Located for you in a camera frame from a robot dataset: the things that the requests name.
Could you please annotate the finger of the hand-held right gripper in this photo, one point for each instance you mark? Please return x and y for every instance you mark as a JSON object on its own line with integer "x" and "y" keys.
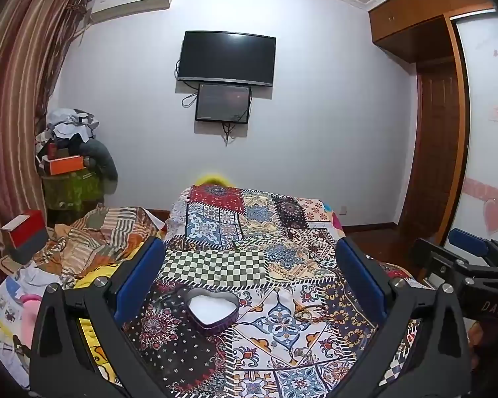
{"x": 467, "y": 242}
{"x": 433, "y": 261}

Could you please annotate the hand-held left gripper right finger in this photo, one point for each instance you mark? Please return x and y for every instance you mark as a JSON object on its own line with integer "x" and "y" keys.
{"x": 359, "y": 271}

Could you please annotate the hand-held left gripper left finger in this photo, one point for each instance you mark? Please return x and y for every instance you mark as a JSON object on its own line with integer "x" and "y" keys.
{"x": 143, "y": 267}

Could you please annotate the purple heart-shaped tin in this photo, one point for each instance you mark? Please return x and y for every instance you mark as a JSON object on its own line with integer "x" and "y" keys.
{"x": 211, "y": 313}

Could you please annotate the pink heart sticker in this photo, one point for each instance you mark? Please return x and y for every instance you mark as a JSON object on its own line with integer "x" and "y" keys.
{"x": 494, "y": 207}

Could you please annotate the striped orange quilt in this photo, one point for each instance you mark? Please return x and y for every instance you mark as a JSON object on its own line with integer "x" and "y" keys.
{"x": 103, "y": 232}

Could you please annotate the colourful pink bedsheet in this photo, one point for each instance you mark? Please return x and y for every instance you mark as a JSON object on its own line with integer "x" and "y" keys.
{"x": 335, "y": 215}

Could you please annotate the yellow cloth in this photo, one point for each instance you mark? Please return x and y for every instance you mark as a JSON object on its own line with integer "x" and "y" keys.
{"x": 101, "y": 356}

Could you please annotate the brown wooden door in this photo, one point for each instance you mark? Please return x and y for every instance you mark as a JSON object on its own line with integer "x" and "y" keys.
{"x": 433, "y": 145}

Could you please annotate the green cardboard box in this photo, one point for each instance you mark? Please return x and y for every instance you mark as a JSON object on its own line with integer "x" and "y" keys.
{"x": 72, "y": 190}

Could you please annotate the patchwork patterned blanket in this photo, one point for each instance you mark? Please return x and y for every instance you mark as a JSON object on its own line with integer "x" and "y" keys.
{"x": 249, "y": 232}

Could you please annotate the yellow round object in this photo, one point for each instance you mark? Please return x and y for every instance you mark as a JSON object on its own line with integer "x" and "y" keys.
{"x": 212, "y": 179}

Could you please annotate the grey jacket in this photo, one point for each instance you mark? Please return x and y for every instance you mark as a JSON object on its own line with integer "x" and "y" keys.
{"x": 103, "y": 161}

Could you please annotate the pink plastic object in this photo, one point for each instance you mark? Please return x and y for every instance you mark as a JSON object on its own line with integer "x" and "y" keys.
{"x": 30, "y": 302}

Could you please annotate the red white box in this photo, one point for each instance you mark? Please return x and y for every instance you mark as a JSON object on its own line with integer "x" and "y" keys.
{"x": 25, "y": 230}

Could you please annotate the orange box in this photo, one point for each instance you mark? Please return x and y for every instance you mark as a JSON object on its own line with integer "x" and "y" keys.
{"x": 64, "y": 166}

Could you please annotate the printed paper sheets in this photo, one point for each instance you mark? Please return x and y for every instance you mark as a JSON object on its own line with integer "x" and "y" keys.
{"x": 6, "y": 311}

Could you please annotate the white grey cloth pile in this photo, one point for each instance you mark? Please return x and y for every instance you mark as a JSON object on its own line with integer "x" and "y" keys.
{"x": 72, "y": 122}

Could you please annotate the small black monitor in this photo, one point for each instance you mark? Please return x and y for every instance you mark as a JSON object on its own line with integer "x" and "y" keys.
{"x": 223, "y": 103}

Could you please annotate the striped brown curtain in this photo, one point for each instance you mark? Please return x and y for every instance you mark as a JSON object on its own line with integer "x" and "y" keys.
{"x": 20, "y": 112}

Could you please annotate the wooden overhead cabinet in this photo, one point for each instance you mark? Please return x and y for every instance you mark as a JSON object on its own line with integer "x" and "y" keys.
{"x": 415, "y": 12}

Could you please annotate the white air conditioner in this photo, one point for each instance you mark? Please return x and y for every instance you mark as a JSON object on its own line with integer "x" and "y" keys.
{"x": 128, "y": 2}

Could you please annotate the white wall socket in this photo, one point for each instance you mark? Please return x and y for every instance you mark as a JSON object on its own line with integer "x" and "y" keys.
{"x": 344, "y": 210}

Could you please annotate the black wall television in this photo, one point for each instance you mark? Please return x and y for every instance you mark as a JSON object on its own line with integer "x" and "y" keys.
{"x": 227, "y": 59}

